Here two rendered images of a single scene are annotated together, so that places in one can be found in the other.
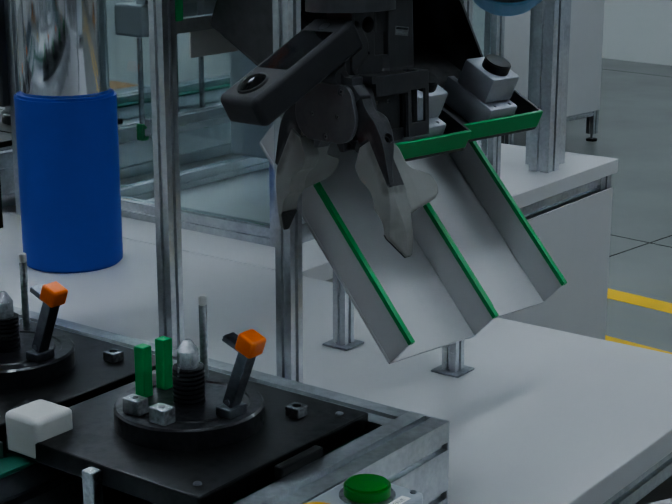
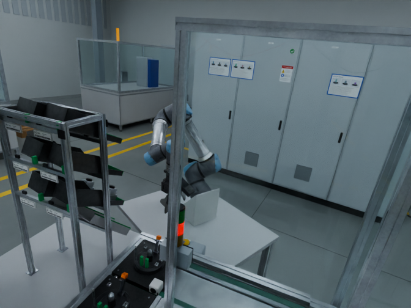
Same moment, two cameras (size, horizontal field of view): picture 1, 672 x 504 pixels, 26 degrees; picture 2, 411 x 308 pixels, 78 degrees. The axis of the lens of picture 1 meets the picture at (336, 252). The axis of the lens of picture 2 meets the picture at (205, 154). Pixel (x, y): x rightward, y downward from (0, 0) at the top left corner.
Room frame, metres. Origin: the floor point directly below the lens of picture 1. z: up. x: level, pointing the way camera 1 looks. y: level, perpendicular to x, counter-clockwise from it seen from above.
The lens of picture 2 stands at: (1.33, 1.08, 1.91)
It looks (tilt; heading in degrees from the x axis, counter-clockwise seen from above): 21 degrees down; 253
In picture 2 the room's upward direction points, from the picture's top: 6 degrees clockwise
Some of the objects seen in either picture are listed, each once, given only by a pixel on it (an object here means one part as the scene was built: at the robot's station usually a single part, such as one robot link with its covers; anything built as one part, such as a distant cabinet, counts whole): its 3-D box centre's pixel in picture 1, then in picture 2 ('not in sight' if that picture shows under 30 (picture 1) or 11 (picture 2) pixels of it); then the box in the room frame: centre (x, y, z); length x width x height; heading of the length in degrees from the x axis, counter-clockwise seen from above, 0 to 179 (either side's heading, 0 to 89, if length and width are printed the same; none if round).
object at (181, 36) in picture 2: not in sight; (174, 199); (1.21, 0.37, 1.46); 0.03 x 0.03 x 1.00; 53
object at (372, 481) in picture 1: (367, 493); not in sight; (1.13, -0.03, 0.96); 0.04 x 0.04 x 0.02
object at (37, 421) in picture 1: (39, 429); (156, 286); (1.25, 0.27, 0.97); 0.05 x 0.05 x 0.04; 53
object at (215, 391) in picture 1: (189, 411); (149, 261); (1.27, 0.14, 0.98); 0.14 x 0.14 x 0.02
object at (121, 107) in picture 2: not in sight; (133, 77); (1.37, -6.34, 1.13); 2.26 x 1.36 x 2.25; 46
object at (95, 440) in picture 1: (189, 431); (149, 264); (1.27, 0.14, 0.96); 0.24 x 0.24 x 0.02; 53
